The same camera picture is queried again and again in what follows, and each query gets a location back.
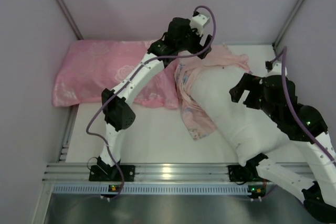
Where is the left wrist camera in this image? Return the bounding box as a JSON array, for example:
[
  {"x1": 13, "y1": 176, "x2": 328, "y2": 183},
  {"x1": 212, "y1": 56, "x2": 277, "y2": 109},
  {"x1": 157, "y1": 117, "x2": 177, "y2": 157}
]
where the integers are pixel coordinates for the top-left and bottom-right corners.
[{"x1": 190, "y1": 14, "x2": 211, "y2": 37}]

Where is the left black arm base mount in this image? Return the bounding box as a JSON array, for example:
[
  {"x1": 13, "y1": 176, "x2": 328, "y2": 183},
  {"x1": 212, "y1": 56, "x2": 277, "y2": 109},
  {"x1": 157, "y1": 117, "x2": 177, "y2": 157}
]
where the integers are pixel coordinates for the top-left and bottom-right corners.
[{"x1": 89, "y1": 165, "x2": 135, "y2": 182}]

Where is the right aluminium corner post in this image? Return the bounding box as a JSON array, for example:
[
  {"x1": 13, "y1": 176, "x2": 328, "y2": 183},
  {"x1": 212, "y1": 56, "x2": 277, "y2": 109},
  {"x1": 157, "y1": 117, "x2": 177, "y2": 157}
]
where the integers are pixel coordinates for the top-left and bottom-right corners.
[{"x1": 272, "y1": 0, "x2": 306, "y2": 51}]

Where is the white pillow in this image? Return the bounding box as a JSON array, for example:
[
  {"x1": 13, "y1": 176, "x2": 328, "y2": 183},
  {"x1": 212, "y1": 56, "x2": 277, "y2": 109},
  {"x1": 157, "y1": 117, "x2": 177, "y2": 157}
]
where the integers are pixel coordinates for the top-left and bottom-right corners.
[{"x1": 190, "y1": 66, "x2": 289, "y2": 166}]

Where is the slotted grey cable duct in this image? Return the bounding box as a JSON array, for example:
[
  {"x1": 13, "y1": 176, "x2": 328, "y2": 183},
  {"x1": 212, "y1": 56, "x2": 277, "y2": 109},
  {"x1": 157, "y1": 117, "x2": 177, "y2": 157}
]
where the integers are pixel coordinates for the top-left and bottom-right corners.
[{"x1": 52, "y1": 183, "x2": 251, "y2": 196}]

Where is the pink rose pattern pillow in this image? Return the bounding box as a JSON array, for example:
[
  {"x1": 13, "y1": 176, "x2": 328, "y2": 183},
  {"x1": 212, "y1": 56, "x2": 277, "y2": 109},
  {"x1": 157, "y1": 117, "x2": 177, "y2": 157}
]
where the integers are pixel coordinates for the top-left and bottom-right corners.
[{"x1": 52, "y1": 40, "x2": 179, "y2": 109}]

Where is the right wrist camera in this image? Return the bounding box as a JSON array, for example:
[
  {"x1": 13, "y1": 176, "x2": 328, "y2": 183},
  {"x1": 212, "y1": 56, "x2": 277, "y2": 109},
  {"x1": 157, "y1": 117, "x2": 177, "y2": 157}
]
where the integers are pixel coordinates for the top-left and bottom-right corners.
[{"x1": 265, "y1": 61, "x2": 282, "y2": 77}]

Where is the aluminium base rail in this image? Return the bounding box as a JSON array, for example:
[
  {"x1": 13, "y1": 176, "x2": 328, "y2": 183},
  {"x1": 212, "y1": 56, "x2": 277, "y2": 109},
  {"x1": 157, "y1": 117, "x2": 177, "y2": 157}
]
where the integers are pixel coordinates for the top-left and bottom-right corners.
[{"x1": 43, "y1": 163, "x2": 230, "y2": 183}]

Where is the purple princess print pillowcase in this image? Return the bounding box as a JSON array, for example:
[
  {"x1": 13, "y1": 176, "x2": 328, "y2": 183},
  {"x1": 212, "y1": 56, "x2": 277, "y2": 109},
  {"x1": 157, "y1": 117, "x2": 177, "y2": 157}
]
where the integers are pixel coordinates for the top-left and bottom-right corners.
[{"x1": 173, "y1": 42, "x2": 253, "y2": 141}]

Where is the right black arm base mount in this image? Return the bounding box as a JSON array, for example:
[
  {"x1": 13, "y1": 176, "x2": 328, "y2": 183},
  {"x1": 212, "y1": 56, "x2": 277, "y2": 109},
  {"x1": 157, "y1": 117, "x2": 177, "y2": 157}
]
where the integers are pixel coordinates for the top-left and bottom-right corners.
[{"x1": 227, "y1": 165, "x2": 262, "y2": 185}]

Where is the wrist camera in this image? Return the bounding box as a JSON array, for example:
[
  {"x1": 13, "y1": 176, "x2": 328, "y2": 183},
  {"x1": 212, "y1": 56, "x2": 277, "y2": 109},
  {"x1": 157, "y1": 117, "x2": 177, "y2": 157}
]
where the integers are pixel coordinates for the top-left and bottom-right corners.
[
  {"x1": 265, "y1": 61, "x2": 282, "y2": 77},
  {"x1": 190, "y1": 14, "x2": 211, "y2": 37}
]

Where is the left aluminium corner post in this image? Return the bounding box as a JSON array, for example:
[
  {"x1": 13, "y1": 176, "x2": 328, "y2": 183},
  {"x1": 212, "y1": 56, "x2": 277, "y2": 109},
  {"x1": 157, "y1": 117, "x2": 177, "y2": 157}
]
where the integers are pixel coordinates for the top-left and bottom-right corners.
[{"x1": 55, "y1": 0, "x2": 83, "y2": 40}]

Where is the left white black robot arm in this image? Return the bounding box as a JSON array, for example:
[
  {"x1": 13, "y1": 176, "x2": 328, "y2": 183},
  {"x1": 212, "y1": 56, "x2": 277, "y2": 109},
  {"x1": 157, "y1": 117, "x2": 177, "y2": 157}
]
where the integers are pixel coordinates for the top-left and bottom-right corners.
[{"x1": 97, "y1": 13, "x2": 213, "y2": 175}]

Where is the aluminium corner post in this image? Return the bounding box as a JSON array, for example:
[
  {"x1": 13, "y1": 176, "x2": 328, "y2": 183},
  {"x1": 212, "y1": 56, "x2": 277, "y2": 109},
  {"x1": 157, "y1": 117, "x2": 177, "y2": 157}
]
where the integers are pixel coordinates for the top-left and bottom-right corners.
[
  {"x1": 55, "y1": 0, "x2": 83, "y2": 40},
  {"x1": 272, "y1": 0, "x2": 306, "y2": 51}
]

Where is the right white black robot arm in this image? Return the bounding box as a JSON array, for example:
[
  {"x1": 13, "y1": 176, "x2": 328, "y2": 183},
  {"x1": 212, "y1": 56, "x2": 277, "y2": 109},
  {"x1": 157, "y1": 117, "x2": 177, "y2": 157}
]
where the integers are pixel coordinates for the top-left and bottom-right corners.
[{"x1": 229, "y1": 73, "x2": 335, "y2": 223}]

